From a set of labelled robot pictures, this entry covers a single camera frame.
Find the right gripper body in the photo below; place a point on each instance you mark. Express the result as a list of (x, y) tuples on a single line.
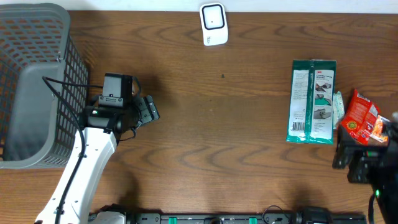
[(367, 163)]

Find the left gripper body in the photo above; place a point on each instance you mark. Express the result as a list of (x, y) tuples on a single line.
[(147, 112)]

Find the small orange snack packet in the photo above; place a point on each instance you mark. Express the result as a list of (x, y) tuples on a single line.
[(377, 132)]

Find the large red snack bag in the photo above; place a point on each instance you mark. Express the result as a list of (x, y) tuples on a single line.
[(360, 118)]

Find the teal wet wipes packet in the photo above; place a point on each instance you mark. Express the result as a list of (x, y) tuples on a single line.
[(338, 109)]

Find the green white packet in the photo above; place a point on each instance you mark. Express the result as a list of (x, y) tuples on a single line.
[(311, 102)]

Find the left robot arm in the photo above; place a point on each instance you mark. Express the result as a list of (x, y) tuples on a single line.
[(101, 125)]

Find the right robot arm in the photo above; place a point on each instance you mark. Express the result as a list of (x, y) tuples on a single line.
[(384, 180)]

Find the white barcode scanner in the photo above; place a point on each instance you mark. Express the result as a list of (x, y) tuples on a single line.
[(214, 24)]

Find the grey plastic mesh basket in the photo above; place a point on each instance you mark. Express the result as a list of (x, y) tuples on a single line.
[(43, 83)]

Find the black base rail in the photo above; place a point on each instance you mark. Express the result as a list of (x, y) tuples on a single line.
[(155, 218)]

